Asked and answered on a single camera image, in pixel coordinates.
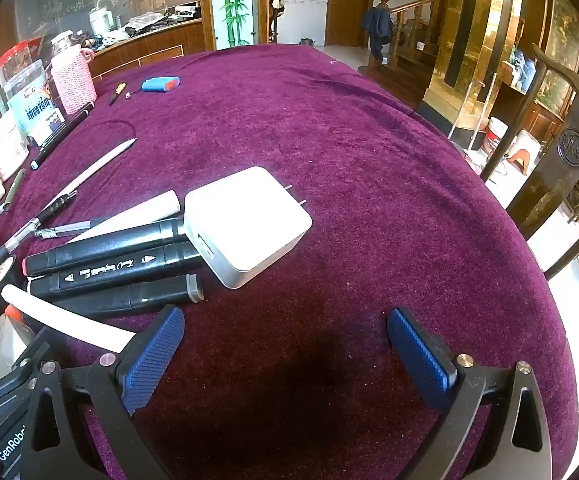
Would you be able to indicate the purple tablecloth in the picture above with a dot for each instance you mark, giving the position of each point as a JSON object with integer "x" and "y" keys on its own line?
{"x": 344, "y": 160}

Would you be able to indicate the printer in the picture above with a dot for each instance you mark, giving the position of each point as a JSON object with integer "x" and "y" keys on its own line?
{"x": 187, "y": 10}

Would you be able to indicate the bamboo painted panel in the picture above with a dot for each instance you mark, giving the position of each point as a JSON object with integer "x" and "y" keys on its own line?
{"x": 234, "y": 2}

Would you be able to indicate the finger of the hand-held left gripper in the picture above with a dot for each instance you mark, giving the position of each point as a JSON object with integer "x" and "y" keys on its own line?
{"x": 19, "y": 364}

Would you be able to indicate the dark blue jacket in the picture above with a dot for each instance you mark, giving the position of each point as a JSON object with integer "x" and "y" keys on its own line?
{"x": 377, "y": 25}

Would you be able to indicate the wooden stair railing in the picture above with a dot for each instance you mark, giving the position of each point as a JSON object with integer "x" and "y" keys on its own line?
{"x": 419, "y": 17}

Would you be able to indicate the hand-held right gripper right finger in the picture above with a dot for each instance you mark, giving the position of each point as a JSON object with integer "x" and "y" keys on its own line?
{"x": 419, "y": 360}

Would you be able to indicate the white mop poles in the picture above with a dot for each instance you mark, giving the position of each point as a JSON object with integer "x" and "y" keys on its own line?
{"x": 469, "y": 115}

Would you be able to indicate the white power adapter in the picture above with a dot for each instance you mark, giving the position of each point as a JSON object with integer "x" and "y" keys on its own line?
{"x": 247, "y": 225}

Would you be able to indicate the long black pen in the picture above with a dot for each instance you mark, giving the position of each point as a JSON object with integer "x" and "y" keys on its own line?
{"x": 64, "y": 132}

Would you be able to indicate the black marker with red end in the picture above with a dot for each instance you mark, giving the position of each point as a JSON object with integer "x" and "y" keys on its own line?
{"x": 104, "y": 249}

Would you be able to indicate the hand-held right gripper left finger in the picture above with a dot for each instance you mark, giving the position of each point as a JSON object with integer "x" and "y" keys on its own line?
{"x": 153, "y": 357}

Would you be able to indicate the wooden counter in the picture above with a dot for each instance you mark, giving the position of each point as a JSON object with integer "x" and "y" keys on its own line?
{"x": 144, "y": 47}

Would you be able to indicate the wooden door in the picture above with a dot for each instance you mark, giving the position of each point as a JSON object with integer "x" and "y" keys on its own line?
{"x": 349, "y": 2}

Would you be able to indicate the dark wooden chair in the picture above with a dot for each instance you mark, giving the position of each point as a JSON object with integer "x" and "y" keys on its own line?
{"x": 569, "y": 150}

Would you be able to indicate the clear jar with red lid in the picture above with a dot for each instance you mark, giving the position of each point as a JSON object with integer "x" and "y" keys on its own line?
{"x": 13, "y": 62}

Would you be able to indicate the white paint bucket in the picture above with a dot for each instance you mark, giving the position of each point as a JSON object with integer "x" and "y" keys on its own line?
{"x": 495, "y": 135}

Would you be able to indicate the glass jar with white lid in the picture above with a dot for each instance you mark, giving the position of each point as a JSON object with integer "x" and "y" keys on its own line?
{"x": 63, "y": 40}

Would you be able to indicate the bar stool with clothes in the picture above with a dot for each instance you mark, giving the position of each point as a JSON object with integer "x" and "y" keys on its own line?
{"x": 275, "y": 15}

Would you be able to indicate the gel pen with clear cap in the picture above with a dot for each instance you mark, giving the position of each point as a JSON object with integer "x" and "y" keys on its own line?
{"x": 72, "y": 229}

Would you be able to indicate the white plastic tub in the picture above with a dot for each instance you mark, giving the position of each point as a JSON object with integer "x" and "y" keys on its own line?
{"x": 4, "y": 144}

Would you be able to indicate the small yellow black screwdriver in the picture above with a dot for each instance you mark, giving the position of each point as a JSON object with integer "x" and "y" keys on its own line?
{"x": 118, "y": 92}

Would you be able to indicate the black clip pen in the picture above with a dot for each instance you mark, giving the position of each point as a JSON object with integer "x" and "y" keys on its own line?
{"x": 54, "y": 207}

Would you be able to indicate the blue printed box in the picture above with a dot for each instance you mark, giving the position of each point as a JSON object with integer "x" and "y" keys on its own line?
{"x": 32, "y": 110}

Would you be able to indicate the black marker with white print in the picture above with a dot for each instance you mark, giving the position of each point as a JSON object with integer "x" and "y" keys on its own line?
{"x": 119, "y": 272}

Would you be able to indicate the framed landscape painting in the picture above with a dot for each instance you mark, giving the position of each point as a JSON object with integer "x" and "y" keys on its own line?
{"x": 564, "y": 45}

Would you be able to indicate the blue bottles on shelf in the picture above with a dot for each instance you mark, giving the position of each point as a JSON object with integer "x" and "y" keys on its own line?
{"x": 522, "y": 72}

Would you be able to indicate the white cylindrical tube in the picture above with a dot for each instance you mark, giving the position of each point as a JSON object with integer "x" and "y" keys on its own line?
{"x": 64, "y": 320}

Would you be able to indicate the white electric kettle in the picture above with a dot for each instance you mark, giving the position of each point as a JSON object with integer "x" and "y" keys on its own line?
{"x": 100, "y": 21}

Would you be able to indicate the white plastic stool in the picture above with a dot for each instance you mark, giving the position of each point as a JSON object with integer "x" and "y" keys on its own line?
{"x": 524, "y": 152}

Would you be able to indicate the white stylus pen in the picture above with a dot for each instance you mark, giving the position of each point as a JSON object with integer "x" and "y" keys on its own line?
{"x": 94, "y": 170}

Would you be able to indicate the olive green pen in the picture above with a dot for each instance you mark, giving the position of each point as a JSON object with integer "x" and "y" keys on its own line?
{"x": 14, "y": 186}

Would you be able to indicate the black marker with grey cap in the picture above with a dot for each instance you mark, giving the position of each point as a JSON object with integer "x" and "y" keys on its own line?
{"x": 144, "y": 296}

